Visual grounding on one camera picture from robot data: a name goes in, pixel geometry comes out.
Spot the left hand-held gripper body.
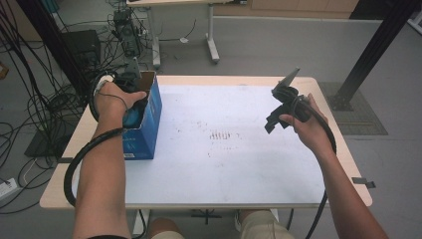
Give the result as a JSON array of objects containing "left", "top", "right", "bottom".
[{"left": 112, "top": 57, "right": 149, "bottom": 98}]

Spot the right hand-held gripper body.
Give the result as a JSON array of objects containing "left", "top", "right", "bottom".
[{"left": 271, "top": 67, "right": 314, "bottom": 123}]

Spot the blue cardboard box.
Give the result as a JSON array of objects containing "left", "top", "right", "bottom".
[{"left": 121, "top": 70, "right": 164, "bottom": 161}]

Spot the person's right hand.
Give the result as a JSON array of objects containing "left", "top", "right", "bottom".
[{"left": 279, "top": 93, "right": 335, "bottom": 157}]

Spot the person's left hand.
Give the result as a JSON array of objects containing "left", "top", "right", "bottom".
[{"left": 94, "top": 82, "right": 148, "bottom": 129}]

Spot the white wristband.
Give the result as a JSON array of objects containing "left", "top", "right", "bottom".
[{"left": 93, "top": 74, "right": 115, "bottom": 98}]

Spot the white table mat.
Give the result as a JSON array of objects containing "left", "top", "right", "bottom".
[{"left": 71, "top": 84, "right": 326, "bottom": 205}]

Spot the black equipment box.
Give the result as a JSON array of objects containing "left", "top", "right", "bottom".
[{"left": 61, "top": 29, "right": 103, "bottom": 73}]

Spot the white desk with metal legs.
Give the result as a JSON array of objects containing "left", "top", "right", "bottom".
[{"left": 125, "top": 0, "right": 248, "bottom": 70}]

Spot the wooden cabinet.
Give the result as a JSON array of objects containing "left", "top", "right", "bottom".
[{"left": 212, "top": 0, "right": 360, "bottom": 20}]

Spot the person's right leg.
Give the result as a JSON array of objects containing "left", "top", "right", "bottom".
[{"left": 238, "top": 208, "right": 296, "bottom": 239}]

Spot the person's leg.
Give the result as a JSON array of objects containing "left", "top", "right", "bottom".
[
  {"left": 145, "top": 217, "right": 186, "bottom": 239},
  {"left": 238, "top": 208, "right": 296, "bottom": 239}
]

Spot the black table foot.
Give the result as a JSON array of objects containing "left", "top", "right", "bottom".
[{"left": 190, "top": 208, "right": 223, "bottom": 226}]

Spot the person's left leg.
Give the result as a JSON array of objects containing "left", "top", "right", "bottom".
[{"left": 145, "top": 217, "right": 186, "bottom": 239}]

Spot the black shirt sleeve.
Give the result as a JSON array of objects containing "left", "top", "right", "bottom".
[{"left": 87, "top": 234, "right": 129, "bottom": 239}]

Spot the white power strip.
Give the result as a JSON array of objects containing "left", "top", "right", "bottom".
[{"left": 0, "top": 177, "right": 19, "bottom": 201}]

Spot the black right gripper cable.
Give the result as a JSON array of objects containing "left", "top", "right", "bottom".
[{"left": 291, "top": 95, "right": 338, "bottom": 239}]

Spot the black metal post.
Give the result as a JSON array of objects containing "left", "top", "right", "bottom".
[
  {"left": 16, "top": 0, "right": 95, "bottom": 101},
  {"left": 326, "top": 0, "right": 422, "bottom": 113}
]

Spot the bundle of black floor cables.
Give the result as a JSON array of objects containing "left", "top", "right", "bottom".
[{"left": 0, "top": 0, "right": 150, "bottom": 215}]

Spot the black spiral-wrapped left gripper cable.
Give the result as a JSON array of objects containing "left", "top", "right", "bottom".
[{"left": 63, "top": 71, "right": 127, "bottom": 208}]

